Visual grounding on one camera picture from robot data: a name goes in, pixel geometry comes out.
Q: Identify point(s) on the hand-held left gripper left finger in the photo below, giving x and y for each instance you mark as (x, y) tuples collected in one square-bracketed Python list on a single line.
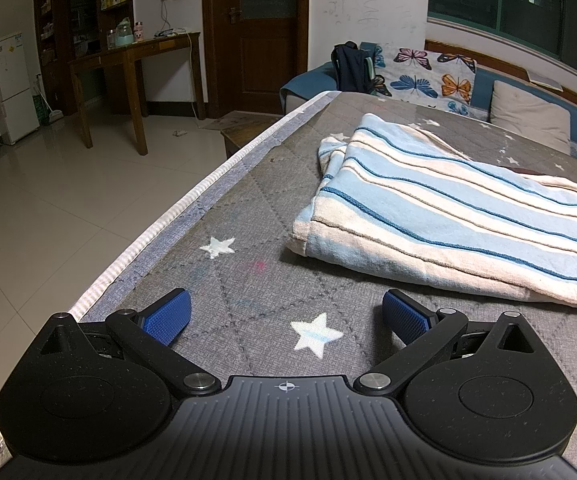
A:
[(168, 315)]

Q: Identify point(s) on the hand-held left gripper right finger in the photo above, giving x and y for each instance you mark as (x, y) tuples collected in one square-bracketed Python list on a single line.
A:
[(406, 317)]

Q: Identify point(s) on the blue white striped shirt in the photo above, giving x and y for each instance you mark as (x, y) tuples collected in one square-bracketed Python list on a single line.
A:
[(443, 210)]

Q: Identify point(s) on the low wooden stool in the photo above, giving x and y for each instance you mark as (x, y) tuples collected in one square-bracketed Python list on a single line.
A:
[(241, 137)]

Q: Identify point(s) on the grey doormat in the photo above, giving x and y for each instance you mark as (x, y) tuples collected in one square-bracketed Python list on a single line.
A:
[(238, 121)]

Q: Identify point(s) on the white mop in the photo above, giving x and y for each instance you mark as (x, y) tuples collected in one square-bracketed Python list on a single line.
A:
[(56, 115)]

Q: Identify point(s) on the beige pillow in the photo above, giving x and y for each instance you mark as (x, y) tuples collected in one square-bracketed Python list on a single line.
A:
[(528, 112)]

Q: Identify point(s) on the large butterfly print cushion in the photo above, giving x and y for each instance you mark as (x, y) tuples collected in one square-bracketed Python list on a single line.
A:
[(418, 75)]

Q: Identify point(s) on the blue sofa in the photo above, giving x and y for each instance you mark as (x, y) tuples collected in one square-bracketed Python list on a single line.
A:
[(308, 85)]

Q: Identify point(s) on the dark backpack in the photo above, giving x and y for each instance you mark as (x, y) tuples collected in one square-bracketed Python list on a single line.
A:
[(351, 70)]

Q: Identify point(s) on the brown wooden desk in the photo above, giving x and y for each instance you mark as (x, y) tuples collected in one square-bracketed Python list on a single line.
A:
[(133, 50)]

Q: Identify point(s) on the wooden door with glass pane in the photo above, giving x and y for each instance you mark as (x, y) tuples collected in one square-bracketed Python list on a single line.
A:
[(253, 60)]

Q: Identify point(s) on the white refrigerator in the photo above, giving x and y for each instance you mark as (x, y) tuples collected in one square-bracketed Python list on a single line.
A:
[(13, 90)]

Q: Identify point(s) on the grey book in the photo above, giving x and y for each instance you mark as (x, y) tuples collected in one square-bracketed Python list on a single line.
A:
[(545, 81)]

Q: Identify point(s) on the light green kettle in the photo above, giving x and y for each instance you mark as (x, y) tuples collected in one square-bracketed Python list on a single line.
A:
[(123, 35)]

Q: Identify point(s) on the pink bottle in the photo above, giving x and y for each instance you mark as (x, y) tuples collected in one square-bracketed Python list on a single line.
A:
[(139, 32)]

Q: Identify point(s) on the dark wooden shelf cabinet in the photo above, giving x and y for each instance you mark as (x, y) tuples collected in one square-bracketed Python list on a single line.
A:
[(58, 35)]

